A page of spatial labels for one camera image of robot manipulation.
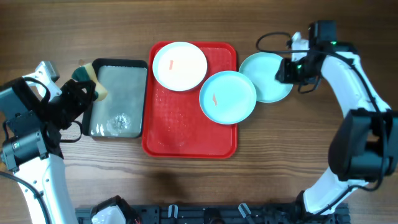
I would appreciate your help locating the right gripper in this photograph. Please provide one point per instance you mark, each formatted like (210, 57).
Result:
(285, 75)

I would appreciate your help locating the white round plate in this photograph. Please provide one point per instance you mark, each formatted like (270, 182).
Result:
(179, 66)

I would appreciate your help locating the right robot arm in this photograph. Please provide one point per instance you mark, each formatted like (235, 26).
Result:
(364, 149)

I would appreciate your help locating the black tray with water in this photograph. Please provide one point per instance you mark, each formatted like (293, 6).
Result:
(121, 113)

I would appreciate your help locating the teal plate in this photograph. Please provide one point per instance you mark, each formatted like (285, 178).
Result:
(261, 69)
(227, 97)

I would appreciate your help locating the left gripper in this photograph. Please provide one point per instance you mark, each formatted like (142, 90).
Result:
(71, 89)

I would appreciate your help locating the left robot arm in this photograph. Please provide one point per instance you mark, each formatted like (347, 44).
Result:
(33, 156)

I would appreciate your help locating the red plastic tray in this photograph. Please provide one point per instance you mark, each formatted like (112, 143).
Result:
(175, 126)

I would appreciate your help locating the green yellow sponge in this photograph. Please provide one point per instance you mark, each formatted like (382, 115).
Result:
(85, 73)

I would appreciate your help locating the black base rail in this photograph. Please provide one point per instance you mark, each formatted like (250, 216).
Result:
(238, 214)

